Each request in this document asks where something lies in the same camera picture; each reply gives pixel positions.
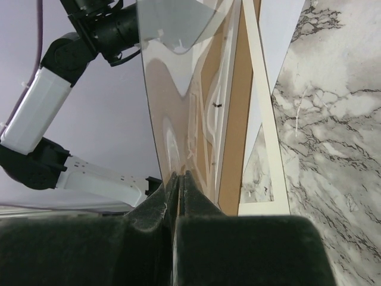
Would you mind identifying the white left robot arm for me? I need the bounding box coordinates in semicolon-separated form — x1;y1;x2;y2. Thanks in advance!
1;1;149;206

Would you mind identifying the brown backing board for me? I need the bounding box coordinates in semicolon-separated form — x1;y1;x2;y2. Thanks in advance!
204;1;253;216

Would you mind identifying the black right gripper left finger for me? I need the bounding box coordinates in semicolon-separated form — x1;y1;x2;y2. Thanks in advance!
1;173;179;285

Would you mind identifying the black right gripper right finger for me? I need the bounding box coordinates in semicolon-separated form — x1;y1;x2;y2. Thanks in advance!
175;172;336;285

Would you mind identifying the white photo paper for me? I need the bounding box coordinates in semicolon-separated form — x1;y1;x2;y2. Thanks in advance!
243;0;305;166

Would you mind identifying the white photo mat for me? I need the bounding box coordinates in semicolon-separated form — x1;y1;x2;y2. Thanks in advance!
238;1;291;216

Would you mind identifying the white picture frame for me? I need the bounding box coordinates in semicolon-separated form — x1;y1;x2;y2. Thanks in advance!
205;1;242;204

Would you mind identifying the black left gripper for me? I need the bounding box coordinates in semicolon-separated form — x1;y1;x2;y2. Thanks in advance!
60;1;140;67

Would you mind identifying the clear acrylic sheet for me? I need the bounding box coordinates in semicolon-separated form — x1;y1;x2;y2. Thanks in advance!
137;1;241;203

